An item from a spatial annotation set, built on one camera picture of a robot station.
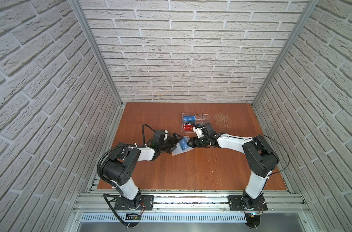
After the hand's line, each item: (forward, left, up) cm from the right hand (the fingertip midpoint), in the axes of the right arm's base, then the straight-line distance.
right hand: (193, 143), depth 94 cm
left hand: (+1, +7, +5) cm, 8 cm away
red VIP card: (+12, +2, +1) cm, 12 cm away
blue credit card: (+17, +1, +6) cm, 18 cm away
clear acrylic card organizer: (+18, -8, +3) cm, 20 cm away
